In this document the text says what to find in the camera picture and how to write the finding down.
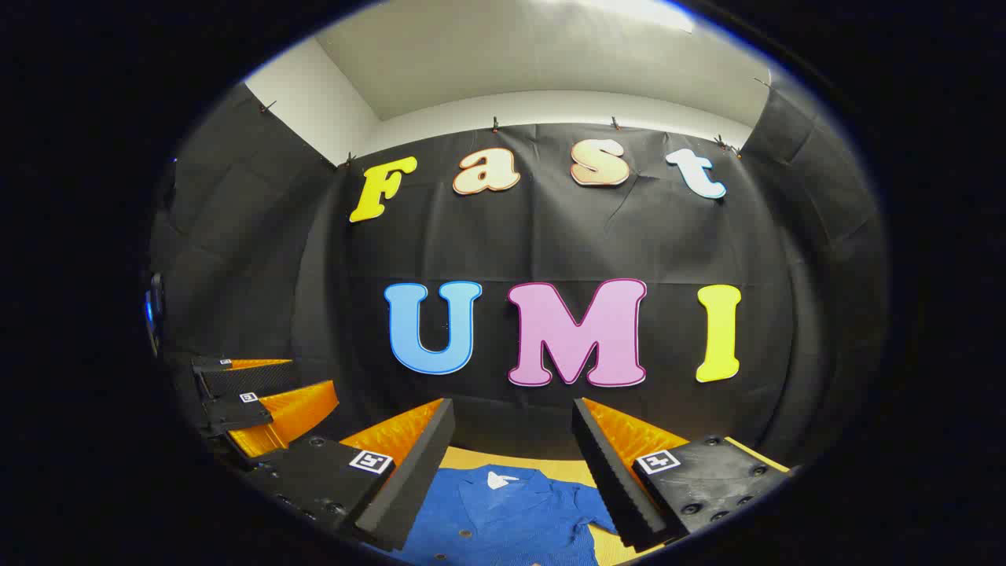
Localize blue button shirt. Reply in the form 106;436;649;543
385;464;622;566

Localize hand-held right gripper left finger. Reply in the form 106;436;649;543
242;397;457;553

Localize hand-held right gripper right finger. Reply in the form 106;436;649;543
571;396;796;553

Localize black backdrop cloth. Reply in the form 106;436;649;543
148;79;889;472

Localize row of small cloth clamps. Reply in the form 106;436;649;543
259;76;775;170

